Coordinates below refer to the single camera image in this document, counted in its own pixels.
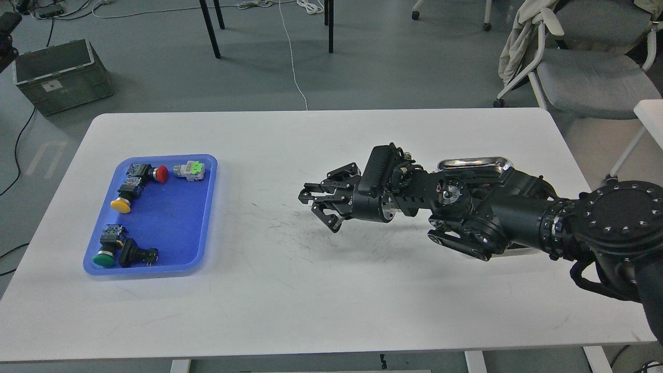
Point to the red mushroom push button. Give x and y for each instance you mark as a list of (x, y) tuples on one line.
[(147, 173)]

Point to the yellow push button switch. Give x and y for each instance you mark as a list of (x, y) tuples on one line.
[(130, 190)]

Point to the grey green switch module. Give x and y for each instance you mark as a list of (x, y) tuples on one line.
[(192, 171)]

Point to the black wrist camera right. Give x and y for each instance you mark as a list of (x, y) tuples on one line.
[(379, 168)]

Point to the blue plastic tray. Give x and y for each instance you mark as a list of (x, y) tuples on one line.
[(172, 217)]

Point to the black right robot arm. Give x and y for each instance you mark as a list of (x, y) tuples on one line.
[(612, 234)]

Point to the grey plastic crate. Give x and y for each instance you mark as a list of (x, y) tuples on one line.
[(62, 77)]

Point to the stainless steel tray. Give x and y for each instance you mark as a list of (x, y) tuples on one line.
[(474, 163)]

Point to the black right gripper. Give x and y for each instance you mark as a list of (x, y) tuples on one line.
[(330, 199)]

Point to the beige jacket on chair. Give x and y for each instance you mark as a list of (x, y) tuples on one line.
[(521, 36)]

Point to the black table legs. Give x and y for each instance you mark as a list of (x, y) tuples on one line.
[(326, 7)]

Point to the black push button switch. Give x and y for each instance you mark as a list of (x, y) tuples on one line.
[(132, 254)]

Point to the green push button switch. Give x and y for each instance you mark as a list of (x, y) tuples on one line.
[(112, 241)]

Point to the grey office chair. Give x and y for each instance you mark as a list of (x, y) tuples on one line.
[(591, 58)]

